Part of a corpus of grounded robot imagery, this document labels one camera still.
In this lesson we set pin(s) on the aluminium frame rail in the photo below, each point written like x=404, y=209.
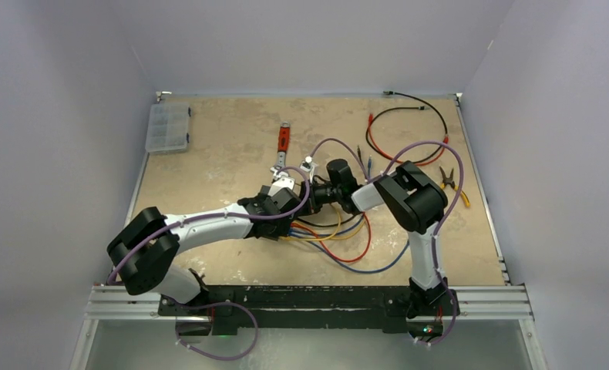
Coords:
x=476, y=303

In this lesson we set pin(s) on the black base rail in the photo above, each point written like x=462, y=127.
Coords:
x=227, y=308

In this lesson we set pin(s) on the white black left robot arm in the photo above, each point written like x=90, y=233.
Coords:
x=143, y=253

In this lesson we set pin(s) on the yellow black pliers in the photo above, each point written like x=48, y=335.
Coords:
x=448, y=181

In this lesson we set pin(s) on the black network switch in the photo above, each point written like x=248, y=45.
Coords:
x=270, y=233

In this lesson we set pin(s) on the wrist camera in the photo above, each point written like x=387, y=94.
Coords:
x=283, y=180
x=309, y=167

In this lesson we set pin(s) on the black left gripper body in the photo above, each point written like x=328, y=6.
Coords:
x=262, y=196

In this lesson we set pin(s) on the black braided cable teal plug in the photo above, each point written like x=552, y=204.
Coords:
x=406, y=119

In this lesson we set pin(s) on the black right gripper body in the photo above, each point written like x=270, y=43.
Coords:
x=322, y=194

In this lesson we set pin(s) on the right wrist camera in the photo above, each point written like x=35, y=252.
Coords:
x=309, y=167

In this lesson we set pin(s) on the silver adjustable wrench red handle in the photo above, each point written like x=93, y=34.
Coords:
x=283, y=142

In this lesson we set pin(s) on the clear plastic organizer box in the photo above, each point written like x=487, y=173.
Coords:
x=168, y=128

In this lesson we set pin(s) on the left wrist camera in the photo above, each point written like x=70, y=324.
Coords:
x=283, y=180

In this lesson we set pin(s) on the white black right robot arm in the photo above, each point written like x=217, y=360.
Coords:
x=418, y=206

